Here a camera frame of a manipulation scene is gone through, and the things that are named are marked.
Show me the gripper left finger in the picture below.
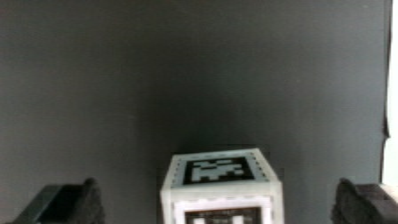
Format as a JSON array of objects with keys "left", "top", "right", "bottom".
[{"left": 10, "top": 178, "right": 106, "bottom": 224}]

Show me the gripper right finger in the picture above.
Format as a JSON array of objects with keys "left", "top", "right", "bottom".
[{"left": 330, "top": 178, "right": 398, "bottom": 224}]

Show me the white cube nut with tag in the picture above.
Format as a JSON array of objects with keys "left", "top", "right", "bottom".
[{"left": 159, "top": 148, "right": 284, "bottom": 224}]

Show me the white flat chair panel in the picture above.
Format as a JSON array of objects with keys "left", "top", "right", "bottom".
[{"left": 381, "top": 0, "right": 398, "bottom": 185}]

